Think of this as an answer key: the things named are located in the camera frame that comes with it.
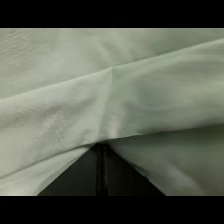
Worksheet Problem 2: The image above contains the pale green T-shirt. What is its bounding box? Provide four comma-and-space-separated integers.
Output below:
0, 28, 224, 197

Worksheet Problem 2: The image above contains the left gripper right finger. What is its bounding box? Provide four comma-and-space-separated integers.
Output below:
102, 143, 167, 197

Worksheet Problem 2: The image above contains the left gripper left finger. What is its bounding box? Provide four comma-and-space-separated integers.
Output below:
37, 143, 104, 197

